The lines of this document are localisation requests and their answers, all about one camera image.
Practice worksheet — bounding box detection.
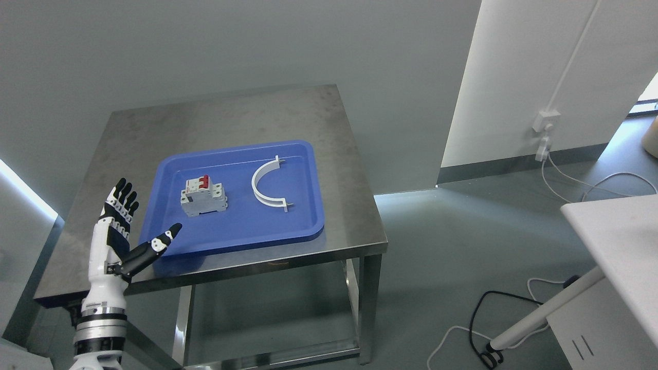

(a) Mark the white desk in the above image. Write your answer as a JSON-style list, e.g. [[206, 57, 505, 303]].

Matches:
[[561, 194, 657, 345]]

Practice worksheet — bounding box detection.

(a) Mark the white power adapter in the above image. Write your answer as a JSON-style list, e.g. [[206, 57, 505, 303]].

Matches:
[[534, 133, 552, 162]]

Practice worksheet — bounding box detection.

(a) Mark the white cabinet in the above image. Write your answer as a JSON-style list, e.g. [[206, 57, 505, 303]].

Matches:
[[547, 279, 657, 369]]

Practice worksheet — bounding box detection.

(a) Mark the white wall socket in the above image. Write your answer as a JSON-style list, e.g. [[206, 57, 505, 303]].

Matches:
[[532, 109, 561, 133]]

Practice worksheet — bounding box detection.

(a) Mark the white desk leg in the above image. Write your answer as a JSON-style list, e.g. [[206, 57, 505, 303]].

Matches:
[[489, 267, 605, 351]]

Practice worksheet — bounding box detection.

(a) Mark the grey circuit breaker red switch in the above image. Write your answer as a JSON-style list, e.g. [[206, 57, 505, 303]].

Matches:
[[179, 175, 228, 217]]

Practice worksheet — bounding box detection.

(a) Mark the white cable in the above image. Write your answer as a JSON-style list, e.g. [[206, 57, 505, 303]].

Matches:
[[541, 152, 658, 204]]

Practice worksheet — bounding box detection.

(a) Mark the blue plastic tray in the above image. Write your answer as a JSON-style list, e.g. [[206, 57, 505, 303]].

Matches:
[[139, 140, 325, 257]]

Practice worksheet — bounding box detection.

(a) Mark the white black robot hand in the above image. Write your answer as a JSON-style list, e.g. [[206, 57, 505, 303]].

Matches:
[[81, 178, 182, 313]]

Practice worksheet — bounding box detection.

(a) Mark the white cable conduit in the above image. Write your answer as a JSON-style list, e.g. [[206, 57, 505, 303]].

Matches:
[[548, 0, 602, 112]]

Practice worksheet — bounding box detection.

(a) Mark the black cable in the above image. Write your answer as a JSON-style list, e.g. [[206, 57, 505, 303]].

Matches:
[[469, 275, 581, 369]]

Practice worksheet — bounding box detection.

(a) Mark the white curved bracket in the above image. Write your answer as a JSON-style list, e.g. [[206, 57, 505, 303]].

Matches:
[[250, 155, 294, 213]]

